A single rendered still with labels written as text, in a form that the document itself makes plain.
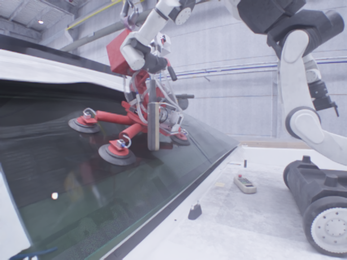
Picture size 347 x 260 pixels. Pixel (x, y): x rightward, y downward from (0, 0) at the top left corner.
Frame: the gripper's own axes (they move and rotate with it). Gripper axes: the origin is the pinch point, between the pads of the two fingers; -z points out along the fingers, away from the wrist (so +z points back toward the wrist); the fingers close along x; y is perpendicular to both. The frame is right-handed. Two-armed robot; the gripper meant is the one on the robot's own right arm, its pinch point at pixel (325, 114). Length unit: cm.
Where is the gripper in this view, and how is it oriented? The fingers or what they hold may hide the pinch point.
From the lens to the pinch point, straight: 120.5
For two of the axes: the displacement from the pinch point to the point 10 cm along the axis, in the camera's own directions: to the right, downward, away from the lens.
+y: -7.8, 3.1, -5.5
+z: -3.6, -9.3, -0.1
